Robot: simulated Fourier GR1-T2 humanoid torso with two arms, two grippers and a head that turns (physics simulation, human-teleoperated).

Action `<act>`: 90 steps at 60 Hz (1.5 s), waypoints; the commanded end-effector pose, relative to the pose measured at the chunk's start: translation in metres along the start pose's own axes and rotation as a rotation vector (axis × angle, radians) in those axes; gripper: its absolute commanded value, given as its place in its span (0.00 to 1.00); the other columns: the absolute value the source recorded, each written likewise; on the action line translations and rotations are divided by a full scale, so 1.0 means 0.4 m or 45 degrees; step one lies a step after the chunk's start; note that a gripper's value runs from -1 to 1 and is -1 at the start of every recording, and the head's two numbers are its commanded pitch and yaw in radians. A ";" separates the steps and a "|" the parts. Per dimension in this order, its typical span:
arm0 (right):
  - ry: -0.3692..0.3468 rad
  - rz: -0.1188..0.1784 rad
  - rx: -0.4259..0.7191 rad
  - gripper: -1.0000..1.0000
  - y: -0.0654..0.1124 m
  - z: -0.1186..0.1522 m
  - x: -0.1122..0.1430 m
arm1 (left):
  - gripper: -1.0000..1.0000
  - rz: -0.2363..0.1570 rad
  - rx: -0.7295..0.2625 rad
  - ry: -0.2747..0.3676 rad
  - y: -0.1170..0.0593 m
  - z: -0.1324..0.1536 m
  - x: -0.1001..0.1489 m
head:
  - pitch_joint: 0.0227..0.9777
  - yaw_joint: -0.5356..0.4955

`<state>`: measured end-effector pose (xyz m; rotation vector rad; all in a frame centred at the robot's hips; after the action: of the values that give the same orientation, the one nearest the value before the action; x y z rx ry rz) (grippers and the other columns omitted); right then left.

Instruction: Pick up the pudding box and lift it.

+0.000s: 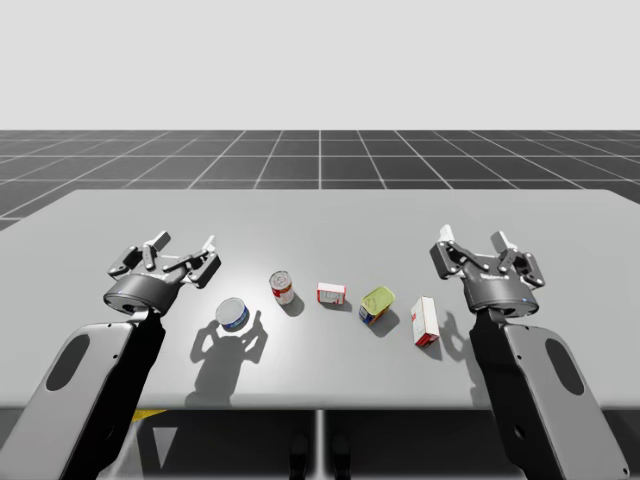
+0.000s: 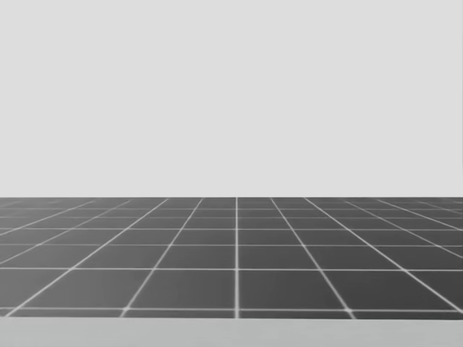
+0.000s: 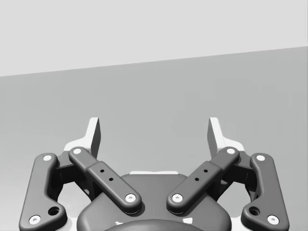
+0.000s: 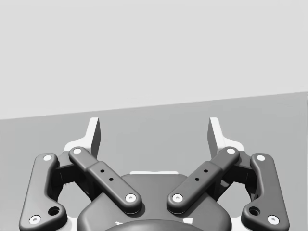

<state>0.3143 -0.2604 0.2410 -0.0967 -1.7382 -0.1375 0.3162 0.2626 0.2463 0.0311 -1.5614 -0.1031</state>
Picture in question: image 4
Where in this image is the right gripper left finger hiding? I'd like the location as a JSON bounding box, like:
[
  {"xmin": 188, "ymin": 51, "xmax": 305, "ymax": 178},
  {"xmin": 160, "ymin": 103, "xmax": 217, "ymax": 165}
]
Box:
[{"xmin": 18, "ymin": 117, "xmax": 142, "ymax": 231}]

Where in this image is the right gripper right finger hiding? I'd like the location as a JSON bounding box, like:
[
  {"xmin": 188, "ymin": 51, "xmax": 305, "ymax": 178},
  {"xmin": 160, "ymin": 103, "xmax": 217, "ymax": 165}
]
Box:
[{"xmin": 166, "ymin": 117, "xmax": 290, "ymax": 231}]

